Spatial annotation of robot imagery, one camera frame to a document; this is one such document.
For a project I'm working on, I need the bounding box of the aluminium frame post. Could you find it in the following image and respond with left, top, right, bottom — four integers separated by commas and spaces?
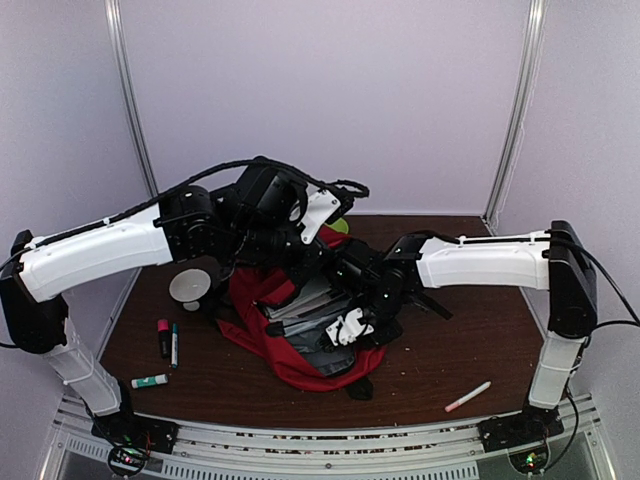
104, 0, 159, 197
483, 0, 548, 231

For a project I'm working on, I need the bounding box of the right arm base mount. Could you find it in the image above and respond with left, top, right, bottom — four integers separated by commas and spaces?
477, 413, 564, 475

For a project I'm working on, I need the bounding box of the white bowl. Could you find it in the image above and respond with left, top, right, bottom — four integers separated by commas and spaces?
168, 269, 212, 312

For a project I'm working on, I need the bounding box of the aluminium front rail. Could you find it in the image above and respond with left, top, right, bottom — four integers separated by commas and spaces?
35, 395, 621, 479

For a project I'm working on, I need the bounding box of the green white glue stick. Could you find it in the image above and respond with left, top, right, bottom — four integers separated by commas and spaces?
131, 374, 168, 389

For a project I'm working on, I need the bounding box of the pink black highlighter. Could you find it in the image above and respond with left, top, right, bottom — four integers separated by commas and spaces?
157, 319, 171, 359

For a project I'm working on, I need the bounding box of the red backpack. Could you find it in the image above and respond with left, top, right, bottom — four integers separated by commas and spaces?
215, 227, 456, 401

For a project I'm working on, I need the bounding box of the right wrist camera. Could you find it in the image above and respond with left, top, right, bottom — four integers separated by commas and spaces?
335, 239, 383, 292

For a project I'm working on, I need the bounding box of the blue white pen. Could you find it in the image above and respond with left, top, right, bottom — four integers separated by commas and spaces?
170, 323, 179, 369

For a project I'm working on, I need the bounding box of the pink white pen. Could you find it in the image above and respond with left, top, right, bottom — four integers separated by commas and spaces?
444, 381, 492, 413

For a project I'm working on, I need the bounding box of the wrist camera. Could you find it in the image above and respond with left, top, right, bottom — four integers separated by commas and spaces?
335, 239, 383, 292
235, 167, 306, 224

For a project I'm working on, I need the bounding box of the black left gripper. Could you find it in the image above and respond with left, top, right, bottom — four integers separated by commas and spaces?
228, 220, 336, 288

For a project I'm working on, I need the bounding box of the grey book with G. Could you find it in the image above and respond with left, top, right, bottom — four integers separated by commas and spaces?
262, 278, 347, 321

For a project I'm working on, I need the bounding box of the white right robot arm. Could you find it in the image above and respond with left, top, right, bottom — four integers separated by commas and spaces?
324, 220, 598, 442

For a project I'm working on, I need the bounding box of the grey pencil pouch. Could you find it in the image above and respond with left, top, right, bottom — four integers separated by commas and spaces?
265, 312, 344, 346

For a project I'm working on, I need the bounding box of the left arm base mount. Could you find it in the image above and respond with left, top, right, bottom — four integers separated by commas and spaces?
91, 416, 179, 478

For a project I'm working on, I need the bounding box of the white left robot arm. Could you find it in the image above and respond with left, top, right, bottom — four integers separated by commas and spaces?
1, 156, 370, 444

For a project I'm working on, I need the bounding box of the green plate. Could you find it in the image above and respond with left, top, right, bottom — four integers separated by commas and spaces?
330, 217, 349, 234

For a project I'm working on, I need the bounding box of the left aluminium frame post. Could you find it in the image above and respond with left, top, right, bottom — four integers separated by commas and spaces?
104, 0, 159, 197

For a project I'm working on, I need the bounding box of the right aluminium frame post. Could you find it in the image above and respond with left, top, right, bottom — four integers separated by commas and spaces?
483, 0, 548, 231

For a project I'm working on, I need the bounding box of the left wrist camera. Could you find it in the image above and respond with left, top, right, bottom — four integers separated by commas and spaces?
235, 167, 306, 224

